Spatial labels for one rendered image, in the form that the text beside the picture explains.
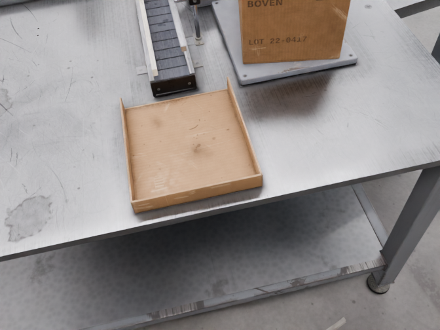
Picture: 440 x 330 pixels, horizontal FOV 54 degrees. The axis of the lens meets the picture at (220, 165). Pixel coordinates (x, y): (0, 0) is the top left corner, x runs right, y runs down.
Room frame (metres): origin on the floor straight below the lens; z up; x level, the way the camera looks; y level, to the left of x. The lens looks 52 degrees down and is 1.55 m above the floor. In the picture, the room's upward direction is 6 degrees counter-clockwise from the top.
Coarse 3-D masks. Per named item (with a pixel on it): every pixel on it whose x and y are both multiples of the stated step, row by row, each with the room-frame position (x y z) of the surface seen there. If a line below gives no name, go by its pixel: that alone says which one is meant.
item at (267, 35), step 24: (240, 0) 0.91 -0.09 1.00; (264, 0) 0.85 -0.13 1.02; (288, 0) 0.85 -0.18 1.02; (312, 0) 0.85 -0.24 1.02; (336, 0) 0.84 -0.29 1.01; (240, 24) 0.96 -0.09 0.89; (264, 24) 0.85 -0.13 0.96; (288, 24) 0.85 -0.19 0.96; (312, 24) 0.85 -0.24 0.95; (336, 24) 0.84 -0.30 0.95; (264, 48) 0.85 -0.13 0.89; (288, 48) 0.85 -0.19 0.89; (312, 48) 0.85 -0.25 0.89; (336, 48) 0.84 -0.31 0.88
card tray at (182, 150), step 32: (192, 96) 0.78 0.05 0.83; (224, 96) 0.77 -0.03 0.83; (128, 128) 0.69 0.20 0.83; (160, 128) 0.68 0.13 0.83; (192, 128) 0.67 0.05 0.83; (224, 128) 0.66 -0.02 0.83; (128, 160) 0.57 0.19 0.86; (160, 160) 0.59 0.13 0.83; (192, 160) 0.58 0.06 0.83; (224, 160) 0.57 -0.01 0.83; (256, 160) 0.53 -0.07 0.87; (160, 192) 0.51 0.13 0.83; (192, 192) 0.48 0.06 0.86; (224, 192) 0.49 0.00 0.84
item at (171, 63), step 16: (144, 0) 1.15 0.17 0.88; (160, 0) 1.14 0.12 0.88; (160, 16) 1.06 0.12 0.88; (160, 32) 0.98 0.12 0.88; (176, 32) 0.98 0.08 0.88; (160, 48) 0.92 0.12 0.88; (176, 48) 0.91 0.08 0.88; (160, 64) 0.85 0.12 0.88; (176, 64) 0.85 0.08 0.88; (160, 80) 0.80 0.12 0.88
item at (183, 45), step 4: (168, 0) 1.00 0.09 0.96; (172, 0) 0.99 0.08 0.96; (172, 4) 0.98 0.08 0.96; (172, 8) 0.96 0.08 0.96; (172, 12) 0.94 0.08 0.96; (176, 12) 0.94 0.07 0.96; (172, 16) 0.94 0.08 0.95; (176, 16) 0.92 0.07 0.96; (176, 20) 0.91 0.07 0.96; (176, 24) 0.89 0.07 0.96; (176, 28) 0.87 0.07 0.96; (180, 28) 0.87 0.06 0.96; (180, 32) 0.86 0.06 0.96; (180, 36) 0.84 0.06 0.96; (180, 40) 0.83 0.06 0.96; (184, 40) 0.83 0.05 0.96; (180, 44) 0.81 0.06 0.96; (184, 44) 0.81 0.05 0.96; (184, 48) 0.80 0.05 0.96
